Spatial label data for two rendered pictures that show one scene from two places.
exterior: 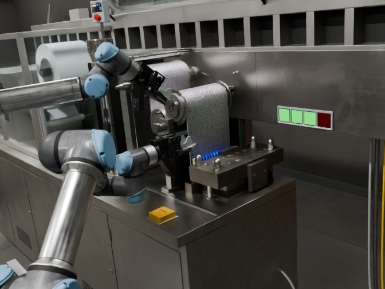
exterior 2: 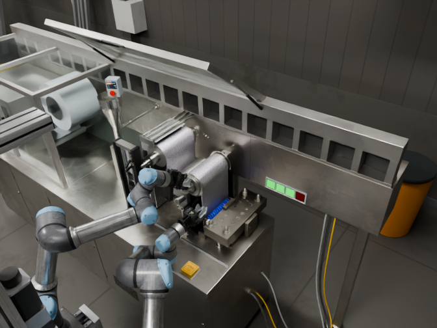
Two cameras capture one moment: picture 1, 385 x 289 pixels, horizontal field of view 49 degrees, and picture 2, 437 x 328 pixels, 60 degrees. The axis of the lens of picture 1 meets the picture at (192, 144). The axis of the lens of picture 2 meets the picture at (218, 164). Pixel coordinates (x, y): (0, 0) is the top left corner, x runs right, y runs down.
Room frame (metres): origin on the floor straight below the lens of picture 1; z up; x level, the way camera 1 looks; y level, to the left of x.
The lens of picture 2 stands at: (0.13, 0.22, 2.54)
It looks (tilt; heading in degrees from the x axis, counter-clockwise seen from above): 37 degrees down; 349
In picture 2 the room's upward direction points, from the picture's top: 2 degrees counter-clockwise
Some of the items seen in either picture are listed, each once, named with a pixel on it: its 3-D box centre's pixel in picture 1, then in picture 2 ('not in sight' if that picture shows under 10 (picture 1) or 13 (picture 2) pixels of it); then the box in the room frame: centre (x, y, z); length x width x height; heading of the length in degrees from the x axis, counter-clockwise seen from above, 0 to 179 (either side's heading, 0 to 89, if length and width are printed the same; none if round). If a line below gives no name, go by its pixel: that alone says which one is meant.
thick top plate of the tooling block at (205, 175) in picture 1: (238, 163); (236, 215); (1.66, -0.18, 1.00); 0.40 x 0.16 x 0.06; 130
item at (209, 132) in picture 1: (209, 135); (215, 196); (1.72, -0.08, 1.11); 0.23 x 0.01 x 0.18; 130
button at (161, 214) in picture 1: (161, 214); (190, 269); (1.42, 0.13, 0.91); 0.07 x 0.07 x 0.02; 40
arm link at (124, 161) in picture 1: (131, 161); (167, 240); (1.47, 0.23, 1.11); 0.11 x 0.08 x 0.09; 130
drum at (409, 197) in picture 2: not in sight; (398, 195); (2.22, -1.77, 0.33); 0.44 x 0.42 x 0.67; 131
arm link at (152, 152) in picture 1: (148, 155); (177, 230); (1.52, 0.17, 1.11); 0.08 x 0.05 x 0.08; 40
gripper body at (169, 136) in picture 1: (165, 148); (188, 220); (1.57, 0.11, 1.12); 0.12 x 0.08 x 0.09; 130
